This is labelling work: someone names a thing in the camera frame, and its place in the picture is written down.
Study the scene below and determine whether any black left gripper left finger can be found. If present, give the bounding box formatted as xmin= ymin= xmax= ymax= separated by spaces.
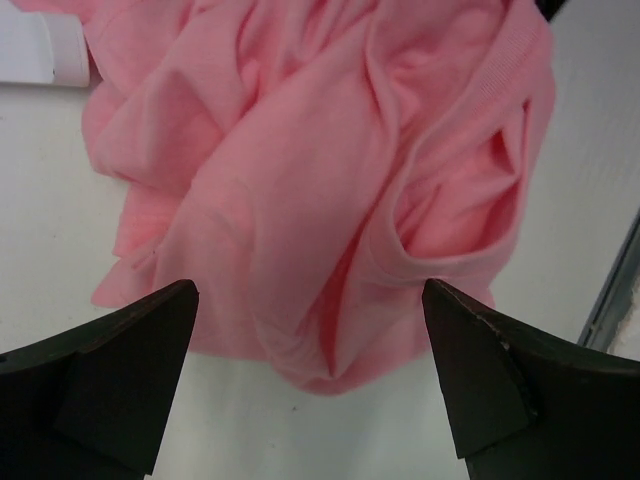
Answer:
xmin=1 ymin=280 xmax=199 ymax=479

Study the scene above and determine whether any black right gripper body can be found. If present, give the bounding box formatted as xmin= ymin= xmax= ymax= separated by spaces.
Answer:
xmin=534 ymin=0 xmax=567 ymax=22

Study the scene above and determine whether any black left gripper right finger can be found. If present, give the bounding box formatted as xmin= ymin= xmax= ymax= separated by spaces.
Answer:
xmin=422 ymin=280 xmax=639 ymax=480

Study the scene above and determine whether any pink t shirt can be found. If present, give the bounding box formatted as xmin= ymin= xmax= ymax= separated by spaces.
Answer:
xmin=83 ymin=1 xmax=554 ymax=395

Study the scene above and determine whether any white clothes rack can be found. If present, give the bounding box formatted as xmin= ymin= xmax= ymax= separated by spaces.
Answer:
xmin=1 ymin=12 xmax=90 ymax=88

